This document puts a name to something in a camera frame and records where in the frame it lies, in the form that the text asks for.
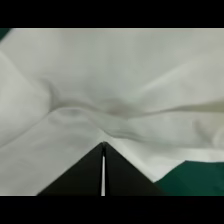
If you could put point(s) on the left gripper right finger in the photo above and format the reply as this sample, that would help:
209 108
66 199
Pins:
128 178

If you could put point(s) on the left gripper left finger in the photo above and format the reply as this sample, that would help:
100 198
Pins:
81 178

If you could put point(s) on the white shirt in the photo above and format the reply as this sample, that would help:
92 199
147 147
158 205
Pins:
110 83

